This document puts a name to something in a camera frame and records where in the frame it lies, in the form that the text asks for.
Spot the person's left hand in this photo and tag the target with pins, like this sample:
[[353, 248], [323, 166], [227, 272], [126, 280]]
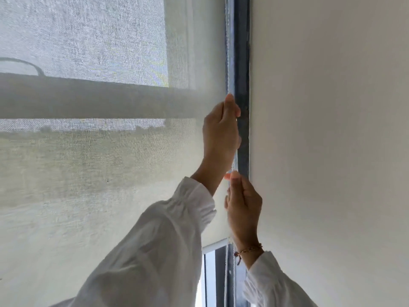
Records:
[[219, 137]]

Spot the person's right hand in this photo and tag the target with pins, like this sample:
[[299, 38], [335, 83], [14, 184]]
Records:
[[245, 207]]

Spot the person's left fingers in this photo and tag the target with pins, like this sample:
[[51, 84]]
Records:
[[232, 107]]

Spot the person's right thumb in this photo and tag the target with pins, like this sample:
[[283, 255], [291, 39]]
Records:
[[231, 179]]

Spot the person's right forearm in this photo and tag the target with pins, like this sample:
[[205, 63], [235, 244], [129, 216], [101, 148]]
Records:
[[271, 281]]

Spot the person's left forearm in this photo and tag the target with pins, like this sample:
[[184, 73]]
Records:
[[143, 252]]

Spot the white fabric roller blind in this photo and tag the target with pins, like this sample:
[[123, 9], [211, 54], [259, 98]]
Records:
[[96, 175]]

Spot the grey horizontal railing bar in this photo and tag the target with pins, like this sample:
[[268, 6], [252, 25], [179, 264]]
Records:
[[96, 99]]

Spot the dark window frame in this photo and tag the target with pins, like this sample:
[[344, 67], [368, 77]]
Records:
[[242, 60]]

